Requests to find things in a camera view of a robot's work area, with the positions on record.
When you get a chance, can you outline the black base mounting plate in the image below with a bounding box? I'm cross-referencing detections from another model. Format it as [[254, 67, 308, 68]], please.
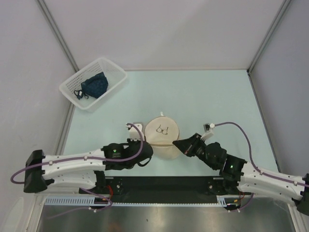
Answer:
[[79, 175, 252, 204]]

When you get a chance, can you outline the beige mesh laundry bag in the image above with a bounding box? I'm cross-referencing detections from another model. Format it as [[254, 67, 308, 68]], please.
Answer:
[[144, 112, 180, 160]]

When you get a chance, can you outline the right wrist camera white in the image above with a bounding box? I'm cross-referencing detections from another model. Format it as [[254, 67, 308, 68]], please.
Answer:
[[201, 123, 215, 141]]

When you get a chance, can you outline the white plastic perforated basket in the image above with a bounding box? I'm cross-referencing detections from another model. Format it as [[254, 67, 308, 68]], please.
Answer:
[[59, 58, 127, 113]]

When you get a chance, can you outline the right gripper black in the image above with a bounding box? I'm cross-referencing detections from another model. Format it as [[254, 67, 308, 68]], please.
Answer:
[[173, 133, 217, 170]]

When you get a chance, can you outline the dark blue bra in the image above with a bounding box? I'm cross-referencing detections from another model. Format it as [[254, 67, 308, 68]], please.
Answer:
[[73, 72, 109, 100]]

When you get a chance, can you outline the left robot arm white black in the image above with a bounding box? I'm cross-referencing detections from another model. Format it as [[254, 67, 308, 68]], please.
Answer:
[[23, 140, 154, 193]]

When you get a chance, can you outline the right aluminium frame post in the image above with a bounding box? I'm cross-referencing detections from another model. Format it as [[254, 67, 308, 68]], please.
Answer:
[[246, 0, 292, 72]]

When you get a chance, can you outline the aluminium frame post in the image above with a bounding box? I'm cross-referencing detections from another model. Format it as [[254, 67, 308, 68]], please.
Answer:
[[246, 0, 292, 72], [35, 0, 79, 72]]

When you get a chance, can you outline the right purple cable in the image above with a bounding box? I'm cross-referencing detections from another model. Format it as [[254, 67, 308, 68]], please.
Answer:
[[214, 121, 309, 213]]

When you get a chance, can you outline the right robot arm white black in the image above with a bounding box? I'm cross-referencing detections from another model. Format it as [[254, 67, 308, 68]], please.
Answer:
[[173, 133, 309, 215]]

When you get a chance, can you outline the left aluminium frame post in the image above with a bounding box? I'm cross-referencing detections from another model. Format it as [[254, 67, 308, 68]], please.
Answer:
[[35, 0, 79, 72]]

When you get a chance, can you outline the white slotted cable duct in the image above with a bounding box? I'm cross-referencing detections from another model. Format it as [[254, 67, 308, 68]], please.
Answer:
[[44, 196, 239, 207]]

